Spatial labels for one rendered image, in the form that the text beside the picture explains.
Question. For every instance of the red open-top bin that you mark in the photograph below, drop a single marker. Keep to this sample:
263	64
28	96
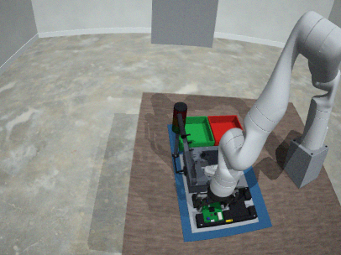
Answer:
220	124

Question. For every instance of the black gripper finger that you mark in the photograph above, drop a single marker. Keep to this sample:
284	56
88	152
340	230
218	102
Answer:
197	201
233	198

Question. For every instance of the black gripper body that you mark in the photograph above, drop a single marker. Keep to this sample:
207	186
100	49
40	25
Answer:
211	196

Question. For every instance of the green open-top bin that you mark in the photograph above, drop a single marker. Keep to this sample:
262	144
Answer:
200	131

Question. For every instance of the green circuit board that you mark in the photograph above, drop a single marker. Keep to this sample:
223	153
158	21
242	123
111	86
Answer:
212	212

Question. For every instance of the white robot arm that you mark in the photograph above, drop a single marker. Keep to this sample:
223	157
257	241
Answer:
317	39

